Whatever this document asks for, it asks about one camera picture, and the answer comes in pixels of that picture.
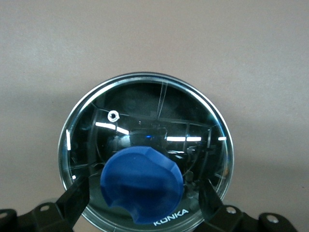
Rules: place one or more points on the glass lid with blue knob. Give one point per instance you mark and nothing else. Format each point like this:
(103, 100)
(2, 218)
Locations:
(142, 181)

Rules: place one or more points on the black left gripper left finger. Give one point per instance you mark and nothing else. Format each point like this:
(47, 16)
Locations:
(48, 217)

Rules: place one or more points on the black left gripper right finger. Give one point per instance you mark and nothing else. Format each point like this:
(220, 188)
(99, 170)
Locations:
(229, 220)

